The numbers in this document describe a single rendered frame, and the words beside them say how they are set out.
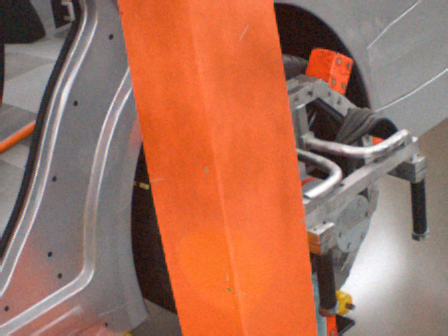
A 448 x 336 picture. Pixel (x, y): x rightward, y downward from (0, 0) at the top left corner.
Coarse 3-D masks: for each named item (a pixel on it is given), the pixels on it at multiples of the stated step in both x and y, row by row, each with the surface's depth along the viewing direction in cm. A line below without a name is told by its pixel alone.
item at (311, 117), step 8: (312, 104) 231; (312, 112) 234; (320, 112) 234; (312, 120) 234; (320, 120) 238; (328, 120) 235; (312, 128) 243; (320, 128) 241; (328, 128) 238; (336, 128) 238; (320, 136) 243; (328, 136) 241; (336, 136) 239; (312, 152) 248; (320, 152) 244; (336, 160) 243; (344, 160) 243; (312, 168) 238; (344, 168) 244; (320, 176) 249; (328, 176) 247; (344, 176) 245; (312, 256) 245; (312, 264) 244
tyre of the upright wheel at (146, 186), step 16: (288, 64) 220; (304, 64) 224; (144, 160) 211; (144, 176) 209; (144, 192) 209; (144, 208) 210; (144, 224) 210; (144, 240) 212; (160, 240) 208; (144, 256) 215; (160, 256) 210; (144, 272) 219; (160, 272) 214; (144, 288) 226; (160, 288) 218; (160, 304) 230
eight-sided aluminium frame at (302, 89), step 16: (288, 80) 217; (304, 80) 216; (320, 80) 216; (288, 96) 210; (304, 96) 213; (320, 96) 217; (336, 96) 221; (336, 112) 225; (368, 144) 235; (352, 160) 239; (368, 160) 236; (368, 192) 239; (336, 256) 244; (352, 256) 241; (336, 272) 240; (336, 288) 239
